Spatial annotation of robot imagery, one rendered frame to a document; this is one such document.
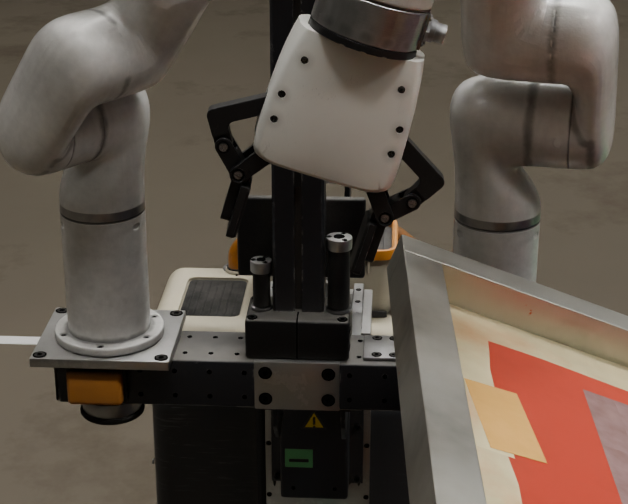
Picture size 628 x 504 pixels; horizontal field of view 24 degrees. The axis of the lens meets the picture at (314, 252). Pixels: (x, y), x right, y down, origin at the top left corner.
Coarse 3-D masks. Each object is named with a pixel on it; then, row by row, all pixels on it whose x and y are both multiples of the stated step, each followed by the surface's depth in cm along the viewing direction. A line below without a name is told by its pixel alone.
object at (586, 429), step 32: (512, 352) 128; (512, 384) 122; (544, 384) 124; (576, 384) 127; (608, 384) 130; (544, 416) 118; (576, 416) 121; (608, 416) 123; (544, 448) 113; (576, 448) 115; (608, 448) 117; (608, 480) 112
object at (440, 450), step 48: (432, 288) 125; (480, 288) 132; (528, 288) 134; (432, 336) 115; (576, 336) 134; (624, 336) 134; (432, 384) 107; (432, 432) 100; (432, 480) 95; (480, 480) 97
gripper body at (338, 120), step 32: (320, 32) 95; (288, 64) 96; (320, 64) 96; (352, 64) 95; (384, 64) 95; (416, 64) 96; (288, 96) 97; (320, 96) 96; (352, 96) 96; (384, 96) 96; (416, 96) 97; (256, 128) 98; (288, 128) 97; (320, 128) 97; (352, 128) 97; (384, 128) 97; (288, 160) 98; (320, 160) 98; (352, 160) 98; (384, 160) 98
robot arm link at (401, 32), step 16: (320, 0) 95; (336, 0) 94; (352, 0) 93; (368, 0) 93; (320, 16) 95; (336, 16) 94; (352, 16) 93; (368, 16) 93; (384, 16) 93; (400, 16) 93; (416, 16) 94; (432, 16) 96; (336, 32) 94; (352, 32) 93; (368, 32) 93; (384, 32) 93; (400, 32) 94; (416, 32) 95; (432, 32) 96; (384, 48) 94; (400, 48) 94; (416, 48) 96
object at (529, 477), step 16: (512, 464) 109; (528, 464) 110; (528, 480) 107; (544, 480) 108; (560, 480) 109; (576, 480) 110; (528, 496) 105; (544, 496) 106; (560, 496) 107; (576, 496) 108; (592, 496) 109; (608, 496) 110; (624, 496) 111
